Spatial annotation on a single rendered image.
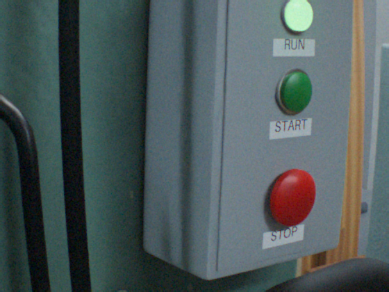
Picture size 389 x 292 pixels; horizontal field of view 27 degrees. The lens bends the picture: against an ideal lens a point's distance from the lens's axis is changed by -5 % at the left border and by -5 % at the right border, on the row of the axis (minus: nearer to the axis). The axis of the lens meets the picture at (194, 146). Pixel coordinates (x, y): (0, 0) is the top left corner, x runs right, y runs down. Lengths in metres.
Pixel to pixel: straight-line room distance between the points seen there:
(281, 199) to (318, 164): 0.04
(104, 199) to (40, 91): 0.07
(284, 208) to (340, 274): 0.11
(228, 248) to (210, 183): 0.04
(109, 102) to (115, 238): 0.07
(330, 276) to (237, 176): 0.13
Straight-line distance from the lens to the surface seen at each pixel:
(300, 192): 0.43
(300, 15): 0.42
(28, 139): 0.39
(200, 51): 0.40
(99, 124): 0.43
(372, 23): 2.57
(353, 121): 2.28
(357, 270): 0.53
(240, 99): 0.40
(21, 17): 0.40
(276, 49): 0.42
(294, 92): 0.42
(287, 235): 0.44
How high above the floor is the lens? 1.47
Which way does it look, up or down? 11 degrees down
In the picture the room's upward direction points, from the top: 2 degrees clockwise
